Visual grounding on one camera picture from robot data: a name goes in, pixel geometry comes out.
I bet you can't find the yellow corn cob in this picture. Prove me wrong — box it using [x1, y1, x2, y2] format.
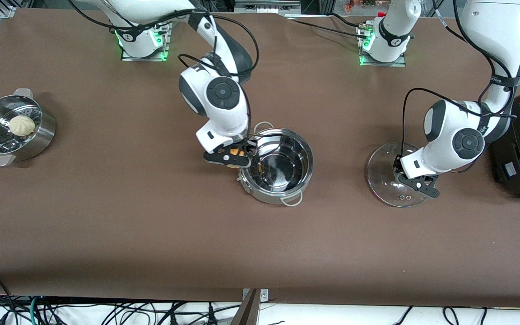
[225, 149, 248, 169]

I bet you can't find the glass lid with knob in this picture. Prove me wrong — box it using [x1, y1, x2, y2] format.
[366, 142, 431, 208]

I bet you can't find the steel steamer pot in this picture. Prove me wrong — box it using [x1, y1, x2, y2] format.
[0, 88, 57, 167]

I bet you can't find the grey metal box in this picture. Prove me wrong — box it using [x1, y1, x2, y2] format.
[235, 0, 301, 14]

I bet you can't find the dark brown beam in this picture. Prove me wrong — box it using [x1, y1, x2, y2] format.
[231, 289, 260, 325]

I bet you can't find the orange red small object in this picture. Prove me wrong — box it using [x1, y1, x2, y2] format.
[344, 0, 378, 12]

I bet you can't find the white steamed bun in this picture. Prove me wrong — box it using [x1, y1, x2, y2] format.
[9, 115, 36, 137]

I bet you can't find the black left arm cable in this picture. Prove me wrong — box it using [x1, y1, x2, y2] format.
[401, 0, 520, 158]

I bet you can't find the steel pot with loop handles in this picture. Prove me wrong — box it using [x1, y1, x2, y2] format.
[237, 122, 314, 207]

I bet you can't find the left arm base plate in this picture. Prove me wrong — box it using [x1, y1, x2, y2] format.
[359, 25, 407, 67]

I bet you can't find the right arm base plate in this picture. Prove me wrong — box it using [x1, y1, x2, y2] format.
[121, 20, 171, 61]

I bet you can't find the black base power cable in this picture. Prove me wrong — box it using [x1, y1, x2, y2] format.
[283, 14, 368, 37]

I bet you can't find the small metal table bracket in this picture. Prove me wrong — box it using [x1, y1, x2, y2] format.
[242, 289, 269, 302]

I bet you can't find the green floor cable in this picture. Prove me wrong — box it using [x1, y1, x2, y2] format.
[29, 296, 42, 325]

